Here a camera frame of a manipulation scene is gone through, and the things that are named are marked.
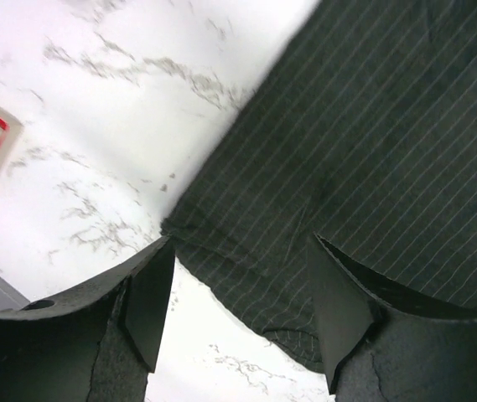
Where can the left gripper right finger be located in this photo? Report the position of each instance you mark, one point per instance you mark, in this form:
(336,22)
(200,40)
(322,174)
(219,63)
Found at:
(382,341)

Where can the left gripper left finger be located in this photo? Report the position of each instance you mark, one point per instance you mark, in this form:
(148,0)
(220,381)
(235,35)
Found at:
(97,341)

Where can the dark pinstriped long sleeve shirt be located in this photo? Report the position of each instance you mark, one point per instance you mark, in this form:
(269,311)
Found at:
(365,133)

